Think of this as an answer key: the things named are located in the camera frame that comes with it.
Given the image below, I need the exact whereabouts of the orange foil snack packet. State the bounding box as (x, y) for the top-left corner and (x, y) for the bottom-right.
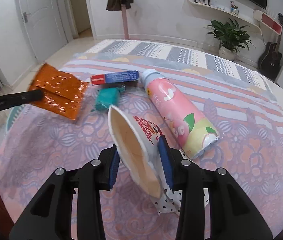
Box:
(28, 63), (88, 120)

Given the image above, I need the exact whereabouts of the teal wrapper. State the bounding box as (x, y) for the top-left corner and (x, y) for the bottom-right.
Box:
(94, 84), (126, 112)

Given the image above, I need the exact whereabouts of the printed paper noodle cup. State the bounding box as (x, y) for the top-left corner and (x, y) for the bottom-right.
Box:
(108, 105), (163, 199)

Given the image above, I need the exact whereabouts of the teal laundry basket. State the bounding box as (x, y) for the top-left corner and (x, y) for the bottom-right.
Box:
(6, 105), (25, 133)

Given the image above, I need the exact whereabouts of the white dotted paper bag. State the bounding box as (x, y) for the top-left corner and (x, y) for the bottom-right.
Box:
(150, 148), (190, 216)

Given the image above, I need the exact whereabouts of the pink peach drink bottle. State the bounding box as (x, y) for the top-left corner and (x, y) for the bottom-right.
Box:
(141, 69), (220, 159)

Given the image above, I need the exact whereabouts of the white door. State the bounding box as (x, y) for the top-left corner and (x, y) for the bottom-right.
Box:
(19, 0), (67, 62)

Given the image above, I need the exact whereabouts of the blue red card box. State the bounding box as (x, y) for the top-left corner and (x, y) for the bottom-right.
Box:
(90, 70), (139, 85)

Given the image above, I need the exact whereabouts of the black acoustic guitar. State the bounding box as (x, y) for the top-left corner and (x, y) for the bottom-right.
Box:
(258, 12), (283, 81)

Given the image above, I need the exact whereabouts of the grey white striped rug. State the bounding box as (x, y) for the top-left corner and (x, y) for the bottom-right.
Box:
(86, 40), (271, 90)

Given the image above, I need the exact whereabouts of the green potted plant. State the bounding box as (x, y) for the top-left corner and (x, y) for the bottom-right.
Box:
(208, 18), (255, 61)

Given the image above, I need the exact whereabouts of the pink coat stand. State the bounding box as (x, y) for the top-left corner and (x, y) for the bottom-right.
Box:
(121, 5), (129, 40)

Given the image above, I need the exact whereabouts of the small figurine on shelf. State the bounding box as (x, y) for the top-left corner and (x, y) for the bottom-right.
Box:
(230, 1), (239, 16)

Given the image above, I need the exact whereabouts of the red white wall box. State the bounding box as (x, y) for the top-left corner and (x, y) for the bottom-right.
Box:
(253, 10), (283, 35)

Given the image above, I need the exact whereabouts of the white wall shelf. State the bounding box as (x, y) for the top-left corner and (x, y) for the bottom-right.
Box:
(186, 0), (263, 35)

